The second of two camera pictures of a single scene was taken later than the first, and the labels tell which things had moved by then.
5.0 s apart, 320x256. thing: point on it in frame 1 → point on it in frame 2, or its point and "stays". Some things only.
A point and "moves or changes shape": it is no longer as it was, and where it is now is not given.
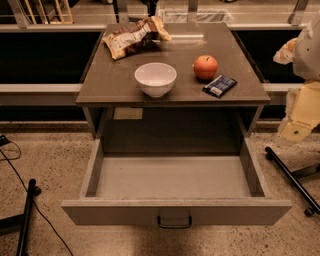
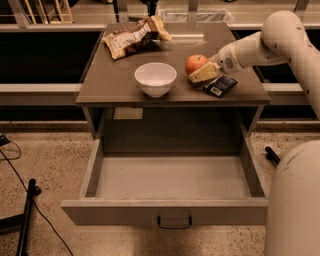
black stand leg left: x=20 y=222 stays
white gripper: x=308 y=55 → x=225 y=61
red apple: x=205 y=67 moves or changes shape
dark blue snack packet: x=220 y=85 stays
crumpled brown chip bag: x=135 y=36 stays
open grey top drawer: x=174 y=190 stays
